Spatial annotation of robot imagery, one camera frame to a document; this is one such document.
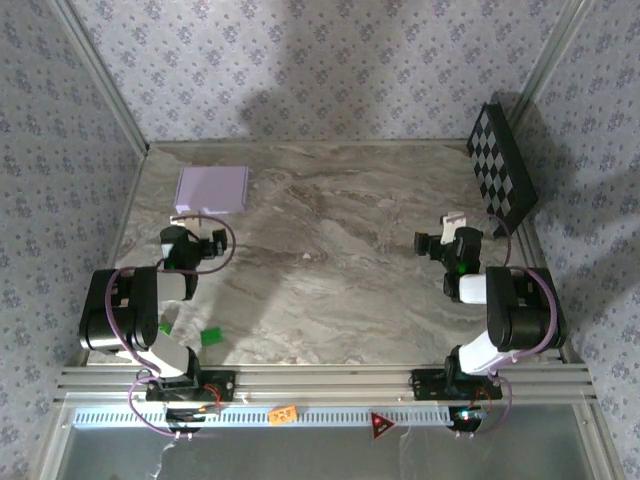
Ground black connector board orange wires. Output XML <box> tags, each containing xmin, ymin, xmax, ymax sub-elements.
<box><xmin>165</xmin><ymin>406</ymin><xmax>222</xmax><ymax>434</ymax></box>

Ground orange paper tag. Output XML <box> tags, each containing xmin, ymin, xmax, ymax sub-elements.
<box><xmin>268</xmin><ymin>406</ymin><xmax>299</xmax><ymax>427</ymax></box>

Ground black white checkerboard panel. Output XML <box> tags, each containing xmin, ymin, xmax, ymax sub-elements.
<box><xmin>465</xmin><ymin>102</ymin><xmax>540</xmax><ymax>240</ymax></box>

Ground white lilac paper box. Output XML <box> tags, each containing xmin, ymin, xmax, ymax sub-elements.
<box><xmin>172</xmin><ymin>166</ymin><xmax>250</xmax><ymax>217</ymax></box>

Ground red triangle warning sticker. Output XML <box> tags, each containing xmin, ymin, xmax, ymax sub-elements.
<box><xmin>369</xmin><ymin>410</ymin><xmax>396</xmax><ymax>442</ymax></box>

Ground grey slotted cable duct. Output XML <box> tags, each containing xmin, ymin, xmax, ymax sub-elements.
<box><xmin>73</xmin><ymin>407</ymin><xmax>454</xmax><ymax>430</ymax></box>

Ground purple cable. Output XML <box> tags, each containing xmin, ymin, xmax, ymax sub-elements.
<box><xmin>462</xmin><ymin>210</ymin><xmax>557</xmax><ymax>441</ymax></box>
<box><xmin>107</xmin><ymin>212</ymin><xmax>237</xmax><ymax>441</ymax></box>

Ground aluminium corner post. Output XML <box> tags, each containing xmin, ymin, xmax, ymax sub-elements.
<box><xmin>507</xmin><ymin>0</ymin><xmax>596</xmax><ymax>134</ymax></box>
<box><xmin>49</xmin><ymin>0</ymin><xmax>151</xmax><ymax>154</ymax></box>

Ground aluminium front rail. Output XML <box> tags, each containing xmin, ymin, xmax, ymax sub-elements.
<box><xmin>54</xmin><ymin>364</ymin><xmax>599</xmax><ymax>405</ymax></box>

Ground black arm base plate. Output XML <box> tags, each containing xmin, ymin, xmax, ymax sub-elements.
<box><xmin>144</xmin><ymin>369</ymin><xmax>237</xmax><ymax>403</ymax></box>
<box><xmin>410</xmin><ymin>367</ymin><xmax>504</xmax><ymax>401</ymax></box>

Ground blue circuit board with lights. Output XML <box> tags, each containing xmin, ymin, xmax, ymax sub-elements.
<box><xmin>448</xmin><ymin>405</ymin><xmax>489</xmax><ymax>434</ymax></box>

